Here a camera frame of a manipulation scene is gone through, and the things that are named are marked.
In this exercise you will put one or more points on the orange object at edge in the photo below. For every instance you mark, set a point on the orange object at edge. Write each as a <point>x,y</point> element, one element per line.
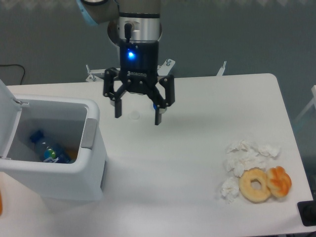
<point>1,205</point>

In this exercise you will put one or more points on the orange glazed twisted bun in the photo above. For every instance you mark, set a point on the orange glazed twisted bun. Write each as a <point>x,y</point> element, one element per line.
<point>278,181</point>

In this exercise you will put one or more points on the crumpled white tissue large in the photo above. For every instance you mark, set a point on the crumpled white tissue large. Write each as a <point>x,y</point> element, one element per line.
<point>244,155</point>

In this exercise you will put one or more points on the white frame at right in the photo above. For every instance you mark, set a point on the white frame at right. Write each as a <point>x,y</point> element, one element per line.
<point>307,112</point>

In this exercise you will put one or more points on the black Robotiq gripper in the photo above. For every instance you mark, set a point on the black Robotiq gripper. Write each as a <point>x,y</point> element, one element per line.
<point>138,74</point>

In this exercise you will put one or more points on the white trash can lid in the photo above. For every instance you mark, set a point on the white trash can lid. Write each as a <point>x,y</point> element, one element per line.
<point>10,113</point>

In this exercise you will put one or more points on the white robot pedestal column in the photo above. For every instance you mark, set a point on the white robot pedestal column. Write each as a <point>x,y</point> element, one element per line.
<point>115,37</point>

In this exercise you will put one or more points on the plain ring donut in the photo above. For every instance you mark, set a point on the plain ring donut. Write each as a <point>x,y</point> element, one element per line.
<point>253,185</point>

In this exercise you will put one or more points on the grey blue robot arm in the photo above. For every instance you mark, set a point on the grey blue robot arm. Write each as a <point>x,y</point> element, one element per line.
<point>99,11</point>

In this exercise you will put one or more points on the white trash can body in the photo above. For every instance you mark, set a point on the white trash can body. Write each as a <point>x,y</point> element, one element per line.
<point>74,124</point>

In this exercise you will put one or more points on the black device at corner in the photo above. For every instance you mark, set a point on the black device at corner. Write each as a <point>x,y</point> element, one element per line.
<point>307,211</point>

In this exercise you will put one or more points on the crumpled white tissue small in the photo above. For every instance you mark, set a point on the crumpled white tissue small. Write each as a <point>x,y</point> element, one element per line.
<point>230,189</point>

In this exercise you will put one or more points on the white metal base frame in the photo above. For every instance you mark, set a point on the white metal base frame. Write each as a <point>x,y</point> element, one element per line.
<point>163,70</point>

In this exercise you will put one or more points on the blue plastic bottle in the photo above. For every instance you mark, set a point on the blue plastic bottle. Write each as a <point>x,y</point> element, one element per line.
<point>49,150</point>

